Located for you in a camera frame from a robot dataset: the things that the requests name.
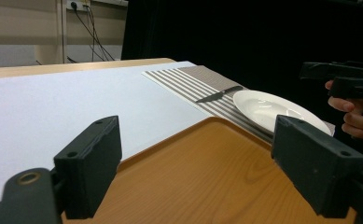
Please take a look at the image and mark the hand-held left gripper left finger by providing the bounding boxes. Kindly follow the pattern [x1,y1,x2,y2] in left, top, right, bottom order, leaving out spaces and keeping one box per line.
[53,115,123,220]

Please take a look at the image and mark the striped placemat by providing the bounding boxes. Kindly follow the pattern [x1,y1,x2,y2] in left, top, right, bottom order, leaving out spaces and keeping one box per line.
[141,64,336,145]

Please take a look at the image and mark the white wall socket strip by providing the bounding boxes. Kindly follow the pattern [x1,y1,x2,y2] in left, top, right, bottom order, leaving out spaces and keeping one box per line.
[66,0,91,12]

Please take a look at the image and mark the black curtain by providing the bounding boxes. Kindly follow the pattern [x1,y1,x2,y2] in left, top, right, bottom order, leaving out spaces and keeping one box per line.
[120,0,363,169]

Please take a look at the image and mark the wooden tray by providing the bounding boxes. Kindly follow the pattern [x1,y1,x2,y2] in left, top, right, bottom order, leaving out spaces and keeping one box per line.
[61,116,357,224]

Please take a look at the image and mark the black knife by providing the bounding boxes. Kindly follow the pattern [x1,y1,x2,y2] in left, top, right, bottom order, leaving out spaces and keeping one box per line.
[195,85,244,104]

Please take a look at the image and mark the white plate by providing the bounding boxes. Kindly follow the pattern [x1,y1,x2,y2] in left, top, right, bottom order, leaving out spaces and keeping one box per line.
[232,90,332,136]

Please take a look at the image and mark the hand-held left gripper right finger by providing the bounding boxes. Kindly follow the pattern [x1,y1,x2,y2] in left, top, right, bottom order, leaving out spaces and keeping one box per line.
[270,114,363,219]

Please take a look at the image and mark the black cable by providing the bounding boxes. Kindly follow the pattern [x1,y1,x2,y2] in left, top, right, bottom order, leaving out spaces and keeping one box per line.
[70,1,116,62]
[83,3,110,63]

